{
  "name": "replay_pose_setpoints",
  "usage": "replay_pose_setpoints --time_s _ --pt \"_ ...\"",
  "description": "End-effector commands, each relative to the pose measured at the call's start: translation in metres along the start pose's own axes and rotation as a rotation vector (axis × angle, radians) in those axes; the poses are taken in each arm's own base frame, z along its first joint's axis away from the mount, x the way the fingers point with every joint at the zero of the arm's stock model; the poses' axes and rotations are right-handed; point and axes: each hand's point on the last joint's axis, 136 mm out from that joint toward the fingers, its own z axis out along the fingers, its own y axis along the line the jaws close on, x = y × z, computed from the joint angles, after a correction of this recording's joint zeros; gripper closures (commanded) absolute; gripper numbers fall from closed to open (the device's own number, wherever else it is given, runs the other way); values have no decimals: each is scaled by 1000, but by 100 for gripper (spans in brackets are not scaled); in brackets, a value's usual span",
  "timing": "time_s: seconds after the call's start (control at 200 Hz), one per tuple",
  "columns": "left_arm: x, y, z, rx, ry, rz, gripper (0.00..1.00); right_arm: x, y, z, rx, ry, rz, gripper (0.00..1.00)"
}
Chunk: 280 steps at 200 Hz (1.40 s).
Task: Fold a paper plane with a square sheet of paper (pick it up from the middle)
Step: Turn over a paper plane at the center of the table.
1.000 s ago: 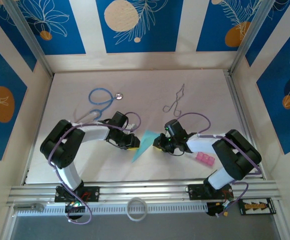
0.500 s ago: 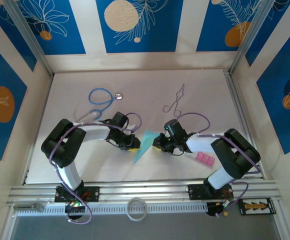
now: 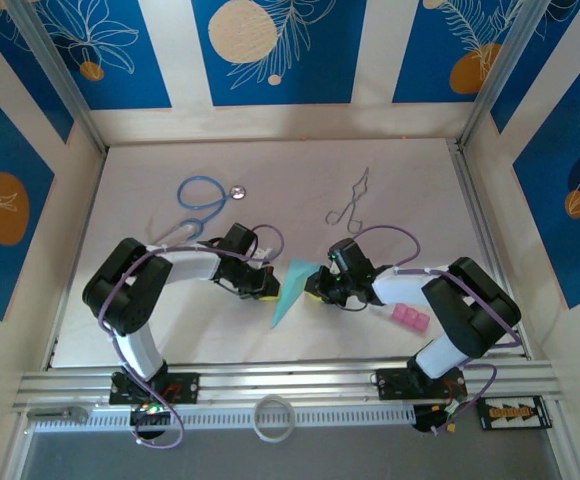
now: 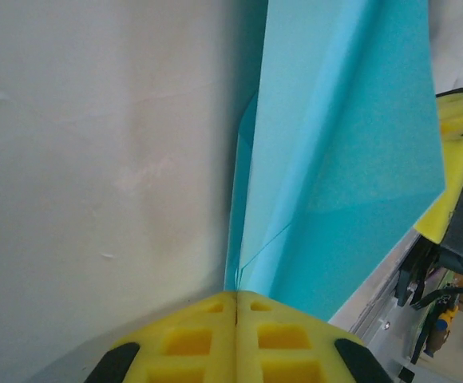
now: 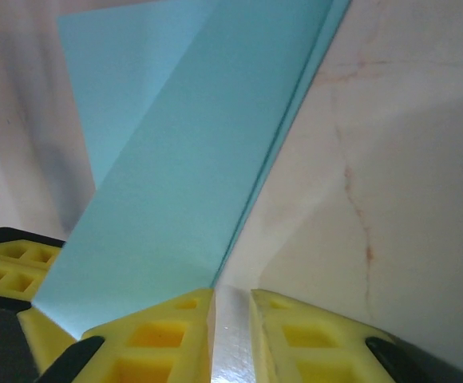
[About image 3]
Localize light blue paper sheet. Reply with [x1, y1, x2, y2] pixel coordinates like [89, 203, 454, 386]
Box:
[270, 256, 322, 329]

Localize blue stethoscope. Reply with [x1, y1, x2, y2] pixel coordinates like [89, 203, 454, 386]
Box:
[142, 174, 249, 251]

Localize pink and clear pill box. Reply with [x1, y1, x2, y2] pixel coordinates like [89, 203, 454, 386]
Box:
[381, 301, 431, 334]

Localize black orange terminal block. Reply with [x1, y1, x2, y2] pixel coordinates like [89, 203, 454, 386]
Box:
[476, 395, 554, 432]

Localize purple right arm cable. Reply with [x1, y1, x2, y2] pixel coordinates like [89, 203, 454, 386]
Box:
[351, 225, 522, 437]

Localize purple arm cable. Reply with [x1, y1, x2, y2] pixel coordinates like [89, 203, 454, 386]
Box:
[351, 225, 522, 437]
[98, 224, 286, 449]

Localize metal wire tongs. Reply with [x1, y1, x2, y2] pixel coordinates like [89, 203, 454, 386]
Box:
[324, 166, 372, 234]

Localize aluminium front rail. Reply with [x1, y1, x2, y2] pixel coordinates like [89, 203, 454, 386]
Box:
[12, 356, 564, 414]

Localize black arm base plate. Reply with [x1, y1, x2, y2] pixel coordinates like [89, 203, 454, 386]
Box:
[108, 371, 202, 407]
[375, 367, 467, 402]

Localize white tape ring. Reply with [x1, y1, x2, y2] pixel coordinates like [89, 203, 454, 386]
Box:
[252, 394, 297, 444]

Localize white slotted cable duct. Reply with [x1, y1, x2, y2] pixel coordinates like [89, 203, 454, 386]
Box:
[29, 405, 417, 434]

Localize aluminium side rail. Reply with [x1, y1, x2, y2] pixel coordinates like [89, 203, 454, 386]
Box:
[448, 139, 529, 359]

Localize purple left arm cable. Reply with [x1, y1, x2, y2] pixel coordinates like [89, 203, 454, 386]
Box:
[98, 224, 286, 449]

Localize small metal bracket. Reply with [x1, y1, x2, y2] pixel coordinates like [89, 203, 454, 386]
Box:
[25, 405, 89, 424]

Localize aluminium corner post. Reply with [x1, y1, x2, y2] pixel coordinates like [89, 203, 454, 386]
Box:
[455, 0, 542, 151]
[5, 0, 110, 155]

